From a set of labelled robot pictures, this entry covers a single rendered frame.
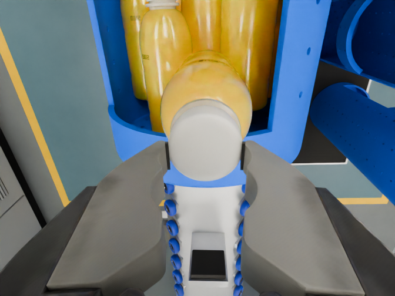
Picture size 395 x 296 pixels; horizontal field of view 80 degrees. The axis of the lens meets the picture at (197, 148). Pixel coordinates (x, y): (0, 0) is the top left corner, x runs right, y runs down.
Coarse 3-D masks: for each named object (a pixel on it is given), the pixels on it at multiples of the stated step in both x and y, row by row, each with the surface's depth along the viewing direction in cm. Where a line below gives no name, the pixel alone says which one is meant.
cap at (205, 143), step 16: (192, 112) 12; (208, 112) 11; (224, 112) 12; (176, 128) 12; (192, 128) 11; (208, 128) 12; (224, 128) 11; (176, 144) 12; (192, 144) 12; (208, 144) 12; (224, 144) 12; (240, 144) 12; (176, 160) 12; (192, 160) 12; (208, 160) 12; (224, 160) 12; (192, 176) 13; (208, 176) 13; (224, 176) 13
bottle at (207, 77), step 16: (192, 64) 17; (208, 64) 16; (224, 64) 17; (176, 80) 15; (192, 80) 14; (208, 80) 14; (224, 80) 15; (240, 80) 16; (176, 96) 14; (192, 96) 14; (208, 96) 14; (224, 96) 14; (240, 96) 15; (160, 112) 16; (176, 112) 13; (240, 112) 14; (240, 128) 14
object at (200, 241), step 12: (192, 240) 70; (204, 240) 70; (216, 240) 70; (192, 252) 65; (204, 252) 65; (216, 252) 65; (192, 264) 62; (204, 264) 62; (216, 264) 61; (192, 276) 59; (204, 276) 59; (216, 276) 59
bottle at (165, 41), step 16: (160, 0) 28; (144, 16) 29; (160, 16) 28; (176, 16) 28; (144, 32) 29; (160, 32) 28; (176, 32) 28; (144, 48) 29; (160, 48) 28; (176, 48) 29; (192, 48) 32; (144, 64) 31; (160, 64) 29; (176, 64) 30; (160, 80) 30; (160, 96) 31; (160, 128) 34
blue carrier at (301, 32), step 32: (96, 0) 29; (288, 0) 19; (320, 0) 21; (96, 32) 29; (288, 32) 20; (320, 32) 24; (128, 64) 38; (288, 64) 22; (128, 96) 40; (288, 96) 24; (128, 128) 26; (256, 128) 38; (288, 128) 26; (288, 160) 29
